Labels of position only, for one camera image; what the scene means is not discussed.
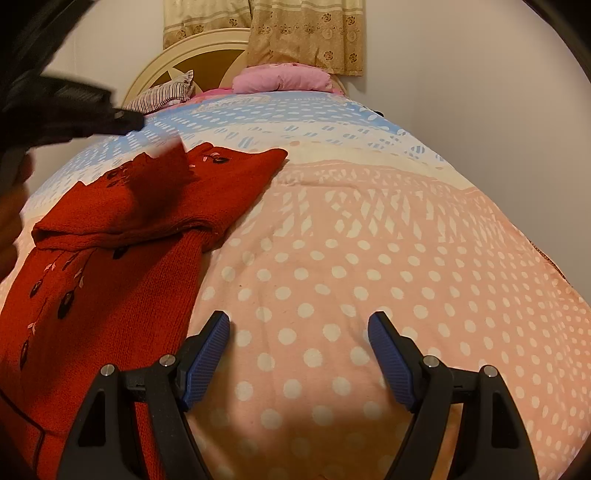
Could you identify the striped pillow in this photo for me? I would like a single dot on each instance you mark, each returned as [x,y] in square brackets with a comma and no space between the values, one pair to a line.
[161,94]

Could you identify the beige floral curtain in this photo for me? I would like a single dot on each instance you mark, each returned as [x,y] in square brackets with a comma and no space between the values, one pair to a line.
[203,21]
[304,34]

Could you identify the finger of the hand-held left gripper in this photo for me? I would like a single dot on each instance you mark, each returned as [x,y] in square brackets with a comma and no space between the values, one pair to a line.
[122,121]

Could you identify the red knitted sweater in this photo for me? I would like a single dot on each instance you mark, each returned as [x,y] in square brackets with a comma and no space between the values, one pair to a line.
[115,258]

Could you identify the cream wooden headboard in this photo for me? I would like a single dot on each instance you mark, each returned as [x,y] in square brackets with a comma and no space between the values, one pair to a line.
[198,50]

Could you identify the polka dot bed quilt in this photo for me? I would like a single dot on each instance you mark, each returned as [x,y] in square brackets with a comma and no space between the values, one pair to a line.
[351,240]

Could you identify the person's left hand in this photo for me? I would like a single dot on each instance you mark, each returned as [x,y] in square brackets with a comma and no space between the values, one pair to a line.
[11,221]

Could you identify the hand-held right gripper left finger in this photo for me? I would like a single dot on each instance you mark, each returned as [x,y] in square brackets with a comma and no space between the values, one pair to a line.
[207,357]

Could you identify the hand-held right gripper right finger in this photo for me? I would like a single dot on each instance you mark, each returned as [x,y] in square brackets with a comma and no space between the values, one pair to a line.
[392,360]

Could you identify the pink pillow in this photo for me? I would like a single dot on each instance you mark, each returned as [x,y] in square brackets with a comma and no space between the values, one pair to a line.
[286,78]

